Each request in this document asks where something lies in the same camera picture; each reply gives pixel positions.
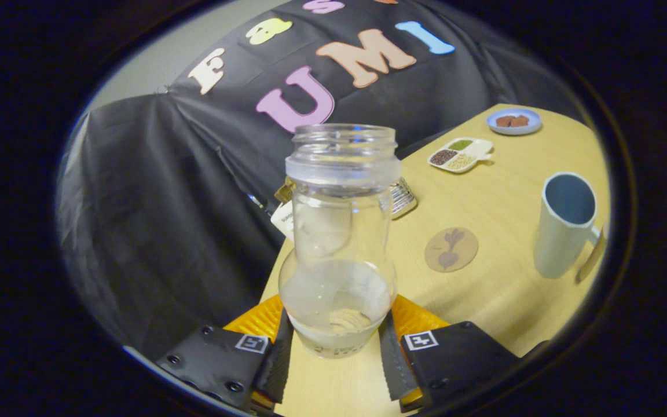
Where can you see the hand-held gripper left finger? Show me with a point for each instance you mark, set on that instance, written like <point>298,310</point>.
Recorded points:
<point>272,370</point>

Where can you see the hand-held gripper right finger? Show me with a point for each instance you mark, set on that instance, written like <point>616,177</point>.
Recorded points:
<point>394,365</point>

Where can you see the round cork coaster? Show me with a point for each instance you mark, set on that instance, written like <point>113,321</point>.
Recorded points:
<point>451,249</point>

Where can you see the clear juice bottle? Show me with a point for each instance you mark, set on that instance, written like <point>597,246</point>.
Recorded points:
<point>339,243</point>

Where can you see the white cup blue inside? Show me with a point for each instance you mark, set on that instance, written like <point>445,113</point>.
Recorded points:
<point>562,243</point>

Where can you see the wooden table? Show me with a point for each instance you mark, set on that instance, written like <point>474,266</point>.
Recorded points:
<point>484,301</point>

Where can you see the white toaster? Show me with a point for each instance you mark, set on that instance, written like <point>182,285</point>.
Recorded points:
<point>283,221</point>

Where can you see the ribbed clear glass holder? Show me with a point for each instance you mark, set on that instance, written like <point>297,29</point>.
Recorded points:
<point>402,198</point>

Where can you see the black backdrop cloth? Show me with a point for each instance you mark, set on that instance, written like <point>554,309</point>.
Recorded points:
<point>165,231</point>

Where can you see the brown bread slice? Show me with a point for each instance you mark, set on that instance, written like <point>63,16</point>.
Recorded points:
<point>285,191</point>

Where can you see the white divided snack dish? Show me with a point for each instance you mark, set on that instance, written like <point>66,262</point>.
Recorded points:
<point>461,155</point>

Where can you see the brown food piece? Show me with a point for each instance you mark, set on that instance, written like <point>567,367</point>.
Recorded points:
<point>504,121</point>
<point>520,121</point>

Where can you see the blue plate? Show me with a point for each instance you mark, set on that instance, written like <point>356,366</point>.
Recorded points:
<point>533,124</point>

